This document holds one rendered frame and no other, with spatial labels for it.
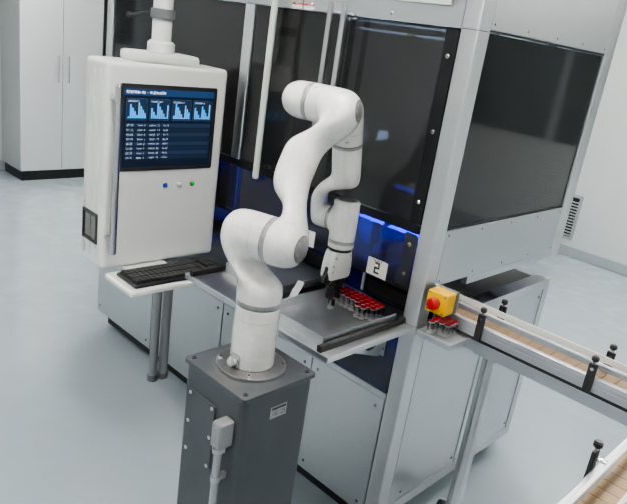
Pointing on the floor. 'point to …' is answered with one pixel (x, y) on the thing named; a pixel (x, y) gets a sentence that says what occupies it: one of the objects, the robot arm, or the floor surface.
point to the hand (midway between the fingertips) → (332, 292)
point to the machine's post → (431, 238)
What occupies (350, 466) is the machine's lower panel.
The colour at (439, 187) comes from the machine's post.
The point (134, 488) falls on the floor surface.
